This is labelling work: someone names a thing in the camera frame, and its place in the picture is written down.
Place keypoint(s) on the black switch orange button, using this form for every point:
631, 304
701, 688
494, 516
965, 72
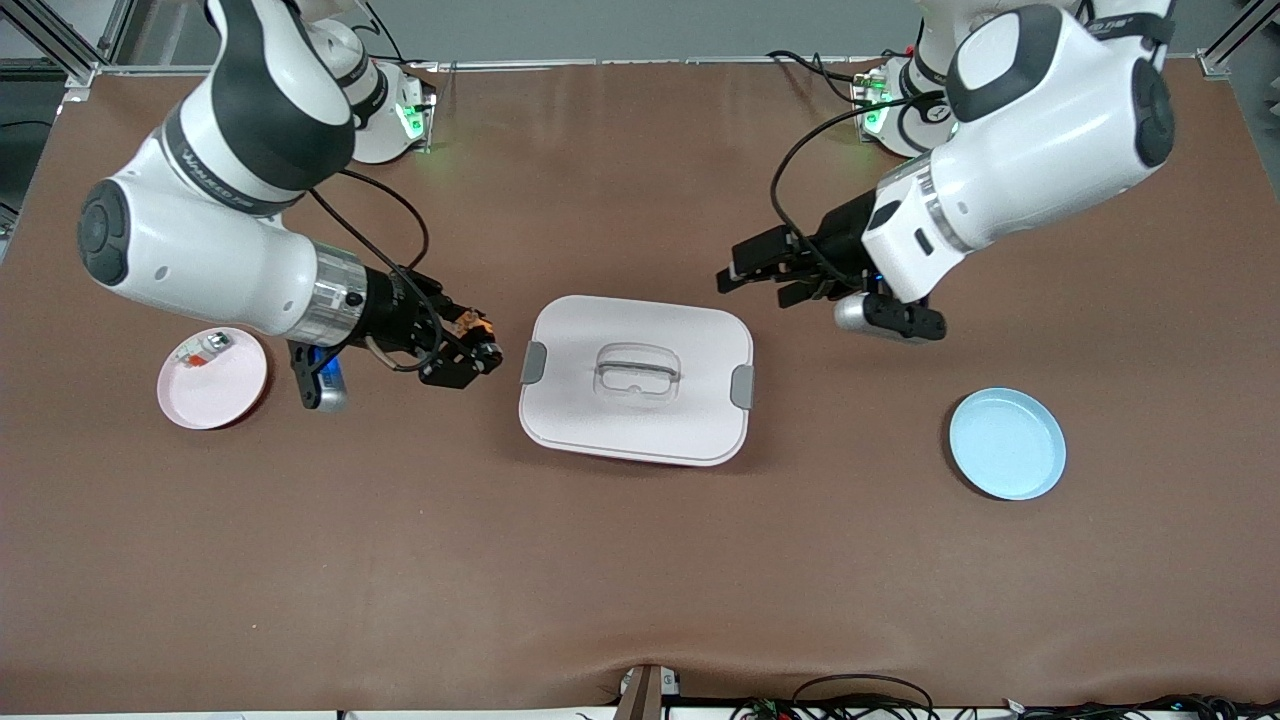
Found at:
474, 323

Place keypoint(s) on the grey metal table bracket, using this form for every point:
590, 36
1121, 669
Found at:
648, 692

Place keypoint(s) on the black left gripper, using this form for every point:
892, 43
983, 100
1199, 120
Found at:
843, 240

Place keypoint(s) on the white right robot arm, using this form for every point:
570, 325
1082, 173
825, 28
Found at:
200, 250

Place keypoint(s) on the aluminium frame post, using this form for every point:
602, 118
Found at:
1225, 45
80, 65

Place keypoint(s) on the white lidded box grey clips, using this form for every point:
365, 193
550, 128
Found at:
640, 430

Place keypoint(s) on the small white orange switch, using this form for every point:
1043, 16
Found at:
203, 350

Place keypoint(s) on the light blue round plate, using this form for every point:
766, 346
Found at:
1007, 443

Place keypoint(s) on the brown table mat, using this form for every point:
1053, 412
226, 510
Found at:
640, 560

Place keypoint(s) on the aluminium table edge rail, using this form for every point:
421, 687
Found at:
650, 62

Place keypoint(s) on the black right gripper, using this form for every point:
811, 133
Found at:
392, 310

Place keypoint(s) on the pink round plate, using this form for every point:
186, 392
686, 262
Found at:
215, 390

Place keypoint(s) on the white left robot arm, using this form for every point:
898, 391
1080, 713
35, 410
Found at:
1040, 130

